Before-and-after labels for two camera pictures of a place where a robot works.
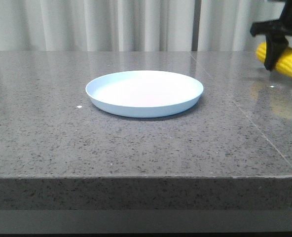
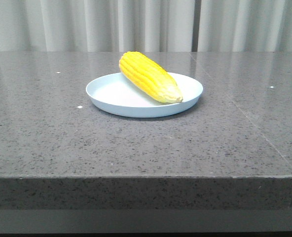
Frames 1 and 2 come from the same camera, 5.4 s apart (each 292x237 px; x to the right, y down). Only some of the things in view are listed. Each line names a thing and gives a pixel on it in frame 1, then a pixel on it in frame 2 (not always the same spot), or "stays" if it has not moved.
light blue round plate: x=144 y=94 stays
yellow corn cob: x=291 y=63 to x=151 y=76
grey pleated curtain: x=126 y=25 stays
